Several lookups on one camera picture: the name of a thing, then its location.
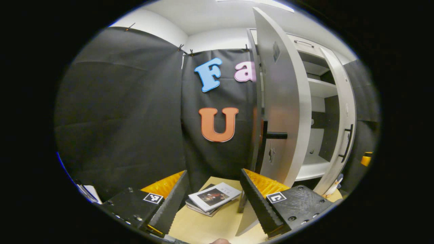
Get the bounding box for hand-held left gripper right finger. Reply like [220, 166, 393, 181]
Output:
[240, 168, 335, 239]

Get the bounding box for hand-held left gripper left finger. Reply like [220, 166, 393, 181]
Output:
[101, 170, 190, 238]

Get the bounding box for white cabinet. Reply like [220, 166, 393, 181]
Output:
[248, 29, 341, 182]

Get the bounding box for white cabinet door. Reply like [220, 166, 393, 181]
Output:
[235, 7, 312, 237]
[314, 47, 357, 196]

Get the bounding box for white cabinet shelf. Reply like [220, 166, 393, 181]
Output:
[307, 77, 338, 99]

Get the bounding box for grey book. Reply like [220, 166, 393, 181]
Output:
[185, 184, 224, 218]

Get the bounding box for penguin plush toy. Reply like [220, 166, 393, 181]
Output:
[322, 174, 344, 199]

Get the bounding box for white book with picture cover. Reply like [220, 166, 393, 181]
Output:
[188, 182, 242, 213]

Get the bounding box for black backdrop cloth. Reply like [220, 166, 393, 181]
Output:
[54, 26, 263, 204]
[342, 59, 382, 185]

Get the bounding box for white papers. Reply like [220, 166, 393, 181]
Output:
[76, 183, 102, 204]

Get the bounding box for large ceiling light panel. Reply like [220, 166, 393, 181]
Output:
[217, 0, 295, 13]

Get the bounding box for white drawer with metal handle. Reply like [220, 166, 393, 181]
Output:
[287, 34, 334, 58]

